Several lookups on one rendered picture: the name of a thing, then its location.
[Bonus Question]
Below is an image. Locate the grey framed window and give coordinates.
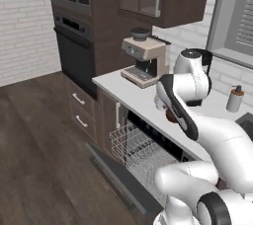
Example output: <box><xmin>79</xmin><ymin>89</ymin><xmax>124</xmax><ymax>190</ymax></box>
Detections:
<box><xmin>206</xmin><ymin>0</ymin><xmax>253</xmax><ymax>70</ymax></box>

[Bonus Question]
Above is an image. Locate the narrow brown cupboard door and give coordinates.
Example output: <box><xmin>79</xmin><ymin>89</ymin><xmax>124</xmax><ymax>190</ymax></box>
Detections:
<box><xmin>98</xmin><ymin>89</ymin><xmax>124</xmax><ymax>153</ymax></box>

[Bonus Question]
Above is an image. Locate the dark sink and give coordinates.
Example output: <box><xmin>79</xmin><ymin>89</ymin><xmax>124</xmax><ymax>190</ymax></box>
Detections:
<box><xmin>234</xmin><ymin>112</ymin><xmax>253</xmax><ymax>132</ymax></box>

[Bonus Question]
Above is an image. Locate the black dishwasher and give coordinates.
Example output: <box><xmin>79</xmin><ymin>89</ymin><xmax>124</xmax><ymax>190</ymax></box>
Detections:
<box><xmin>124</xmin><ymin>110</ymin><xmax>203</xmax><ymax>165</ymax></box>

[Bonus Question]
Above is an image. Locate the brown drawer front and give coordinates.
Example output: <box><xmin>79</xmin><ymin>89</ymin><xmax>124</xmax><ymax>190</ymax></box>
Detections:
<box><xmin>66</xmin><ymin>79</ymin><xmax>99</xmax><ymax>120</ymax></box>
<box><xmin>68</xmin><ymin>102</ymin><xmax>99</xmax><ymax>142</ymax></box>

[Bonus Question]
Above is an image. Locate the beige coffee machine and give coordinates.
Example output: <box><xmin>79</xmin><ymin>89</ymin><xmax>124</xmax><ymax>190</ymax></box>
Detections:
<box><xmin>120</xmin><ymin>27</ymin><xmax>172</xmax><ymax>90</ymax></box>

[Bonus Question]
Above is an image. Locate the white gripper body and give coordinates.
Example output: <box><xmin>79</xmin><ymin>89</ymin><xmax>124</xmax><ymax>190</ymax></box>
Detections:
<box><xmin>179</xmin><ymin>83</ymin><xmax>212</xmax><ymax>103</ymax></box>

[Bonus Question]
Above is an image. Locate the white wire dishwasher rack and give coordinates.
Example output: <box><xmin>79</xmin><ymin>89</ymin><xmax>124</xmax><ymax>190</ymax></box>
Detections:
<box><xmin>109</xmin><ymin>123</ymin><xmax>183</xmax><ymax>207</ymax></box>

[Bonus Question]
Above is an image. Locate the black wall oven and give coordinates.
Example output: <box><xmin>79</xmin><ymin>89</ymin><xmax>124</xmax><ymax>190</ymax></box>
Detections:
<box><xmin>52</xmin><ymin>11</ymin><xmax>99</xmax><ymax>101</ymax></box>

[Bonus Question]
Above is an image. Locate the dark dishwasher door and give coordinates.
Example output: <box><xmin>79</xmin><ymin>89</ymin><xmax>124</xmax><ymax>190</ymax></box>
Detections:
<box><xmin>84</xmin><ymin>141</ymin><xmax>165</xmax><ymax>216</ymax></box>

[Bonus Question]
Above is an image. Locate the white cupboard door handle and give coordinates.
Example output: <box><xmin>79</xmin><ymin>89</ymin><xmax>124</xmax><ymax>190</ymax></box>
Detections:
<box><xmin>115</xmin><ymin>102</ymin><xmax>122</xmax><ymax>130</ymax></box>

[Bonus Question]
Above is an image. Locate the white soap dispenser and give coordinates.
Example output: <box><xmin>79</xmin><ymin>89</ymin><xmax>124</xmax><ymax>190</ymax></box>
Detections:
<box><xmin>225</xmin><ymin>84</ymin><xmax>246</xmax><ymax>113</ymax></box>

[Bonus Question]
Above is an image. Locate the white drawer handle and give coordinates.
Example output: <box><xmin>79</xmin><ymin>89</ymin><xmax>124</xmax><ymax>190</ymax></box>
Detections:
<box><xmin>74</xmin><ymin>113</ymin><xmax>89</xmax><ymax>128</ymax></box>
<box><xmin>71</xmin><ymin>92</ymin><xmax>86</xmax><ymax>107</ymax></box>

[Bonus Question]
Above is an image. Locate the brown bowl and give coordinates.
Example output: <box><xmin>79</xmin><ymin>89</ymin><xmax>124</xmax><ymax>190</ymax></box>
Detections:
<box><xmin>165</xmin><ymin>108</ymin><xmax>181</xmax><ymax>124</ymax></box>

